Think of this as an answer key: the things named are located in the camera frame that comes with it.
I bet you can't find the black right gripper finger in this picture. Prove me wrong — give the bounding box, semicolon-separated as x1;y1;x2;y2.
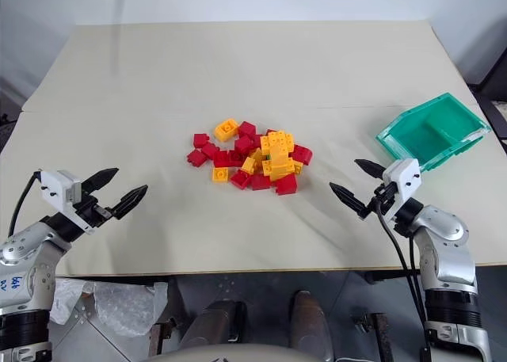
329;182;368;221
354;158;385;180

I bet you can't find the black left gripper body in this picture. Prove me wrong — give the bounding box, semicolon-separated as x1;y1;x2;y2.
72;182;115;231

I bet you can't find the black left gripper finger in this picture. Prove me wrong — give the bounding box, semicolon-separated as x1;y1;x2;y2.
80;167;120;193
110;185;149;221

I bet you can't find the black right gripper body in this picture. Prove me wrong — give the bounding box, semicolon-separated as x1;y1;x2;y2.
364;181;399;221

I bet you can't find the teal plastic bin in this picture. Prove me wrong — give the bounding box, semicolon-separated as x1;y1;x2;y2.
375;93;493;174

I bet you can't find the white plastic bag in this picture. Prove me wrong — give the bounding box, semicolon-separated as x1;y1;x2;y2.
50;277;98;326

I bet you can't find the clear bubble wrap bag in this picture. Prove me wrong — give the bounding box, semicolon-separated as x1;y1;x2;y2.
93;280;168;338

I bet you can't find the dark rounded shape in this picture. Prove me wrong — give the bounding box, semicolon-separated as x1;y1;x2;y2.
288;289;334;355
178;300;247;349

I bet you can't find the rusty metal table leg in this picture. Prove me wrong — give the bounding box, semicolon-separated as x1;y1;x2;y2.
352;312;395;362
148;317;177;358

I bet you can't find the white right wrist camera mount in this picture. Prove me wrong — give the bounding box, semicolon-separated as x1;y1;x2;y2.
381;158;421;224

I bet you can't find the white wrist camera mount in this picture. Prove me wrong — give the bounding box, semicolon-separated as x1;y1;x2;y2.
40;169;97;236
381;158;421;224

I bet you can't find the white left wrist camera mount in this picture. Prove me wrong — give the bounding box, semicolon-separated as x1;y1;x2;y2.
40;169;97;236

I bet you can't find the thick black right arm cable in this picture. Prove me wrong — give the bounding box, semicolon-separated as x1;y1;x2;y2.
375;200;433;362

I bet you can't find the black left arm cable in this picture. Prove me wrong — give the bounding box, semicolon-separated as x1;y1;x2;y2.
7;170;44;237

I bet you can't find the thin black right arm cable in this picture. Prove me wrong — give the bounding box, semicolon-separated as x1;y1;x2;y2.
409;233;427;323

